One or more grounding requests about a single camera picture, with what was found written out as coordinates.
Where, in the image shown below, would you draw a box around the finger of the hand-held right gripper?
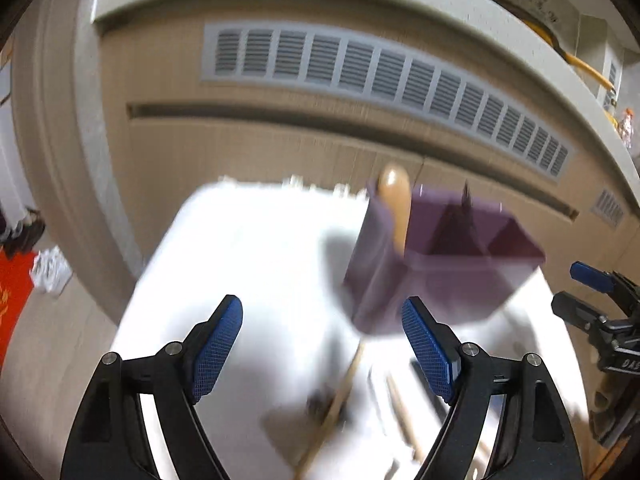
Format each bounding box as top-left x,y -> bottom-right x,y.
551,291 -> 608,338
570,261 -> 640,311

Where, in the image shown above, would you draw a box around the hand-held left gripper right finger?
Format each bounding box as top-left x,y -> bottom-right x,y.
401,296 -> 585,480

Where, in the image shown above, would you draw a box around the white tablecloth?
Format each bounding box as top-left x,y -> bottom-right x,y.
107,175 -> 591,480

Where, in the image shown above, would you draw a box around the wooden chopstick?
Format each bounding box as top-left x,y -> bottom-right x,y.
385,375 -> 426,461
295,342 -> 366,478

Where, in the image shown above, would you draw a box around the red floor mat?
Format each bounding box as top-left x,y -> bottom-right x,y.
0,250 -> 38,371

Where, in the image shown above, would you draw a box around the dark shoes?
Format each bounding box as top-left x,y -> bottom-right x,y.
0,207 -> 46,258

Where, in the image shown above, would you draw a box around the long grey vent grille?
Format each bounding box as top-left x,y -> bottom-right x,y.
201,21 -> 576,180

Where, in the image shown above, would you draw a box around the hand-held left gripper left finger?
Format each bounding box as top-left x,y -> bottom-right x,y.
60,294 -> 244,480

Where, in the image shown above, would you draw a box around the wooden spoon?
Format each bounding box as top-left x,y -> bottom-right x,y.
377,162 -> 413,256

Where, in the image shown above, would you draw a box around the wooden cabinet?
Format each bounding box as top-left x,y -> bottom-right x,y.
10,0 -> 640,301

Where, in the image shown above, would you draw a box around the purple utensil holder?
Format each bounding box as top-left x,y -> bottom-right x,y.
342,182 -> 547,337

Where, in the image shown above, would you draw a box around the plastic bottle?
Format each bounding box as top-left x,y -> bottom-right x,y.
617,109 -> 636,151

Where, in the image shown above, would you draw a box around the beige cloth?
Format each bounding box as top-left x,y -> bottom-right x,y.
589,375 -> 640,448

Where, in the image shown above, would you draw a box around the white sneakers pair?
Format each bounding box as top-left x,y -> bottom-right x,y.
30,249 -> 73,295

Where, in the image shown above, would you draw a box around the yellow hose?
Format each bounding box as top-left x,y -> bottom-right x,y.
525,10 -> 621,106

